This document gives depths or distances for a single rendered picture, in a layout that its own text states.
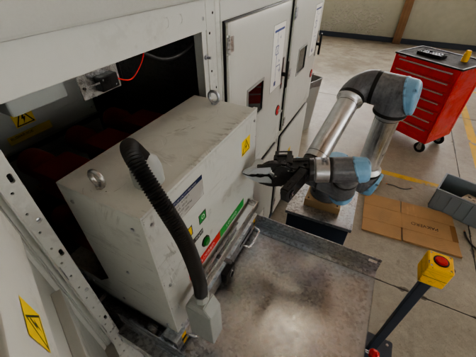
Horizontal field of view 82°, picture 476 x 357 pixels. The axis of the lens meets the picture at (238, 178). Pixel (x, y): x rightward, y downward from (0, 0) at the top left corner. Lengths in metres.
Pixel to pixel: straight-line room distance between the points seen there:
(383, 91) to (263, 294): 0.79
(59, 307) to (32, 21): 0.48
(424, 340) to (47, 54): 2.14
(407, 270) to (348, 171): 1.64
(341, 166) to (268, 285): 0.49
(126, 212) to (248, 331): 0.59
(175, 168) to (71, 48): 0.28
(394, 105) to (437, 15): 7.51
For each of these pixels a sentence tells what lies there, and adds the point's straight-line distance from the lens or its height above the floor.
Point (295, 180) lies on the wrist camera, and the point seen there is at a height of 1.25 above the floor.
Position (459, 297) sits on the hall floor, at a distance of 2.43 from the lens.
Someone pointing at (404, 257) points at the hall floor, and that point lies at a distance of 2.45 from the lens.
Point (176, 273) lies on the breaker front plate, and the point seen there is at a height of 1.16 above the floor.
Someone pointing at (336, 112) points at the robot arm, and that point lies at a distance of 1.03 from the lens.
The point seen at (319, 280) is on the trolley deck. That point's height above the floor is 0.85.
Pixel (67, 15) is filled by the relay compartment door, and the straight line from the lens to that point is 0.57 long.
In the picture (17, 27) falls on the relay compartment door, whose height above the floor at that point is 1.66.
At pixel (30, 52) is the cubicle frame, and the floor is 1.63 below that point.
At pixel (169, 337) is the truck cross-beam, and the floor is 0.93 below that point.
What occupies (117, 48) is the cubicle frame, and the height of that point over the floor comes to 1.60.
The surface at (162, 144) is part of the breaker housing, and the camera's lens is 0.68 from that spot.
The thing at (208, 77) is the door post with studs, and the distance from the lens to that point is 0.95.
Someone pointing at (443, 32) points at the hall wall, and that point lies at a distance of 8.63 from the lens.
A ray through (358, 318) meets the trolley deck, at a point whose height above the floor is 0.85.
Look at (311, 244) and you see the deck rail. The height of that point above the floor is 0.86.
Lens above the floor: 1.74
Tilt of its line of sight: 39 degrees down
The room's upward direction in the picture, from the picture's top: straight up
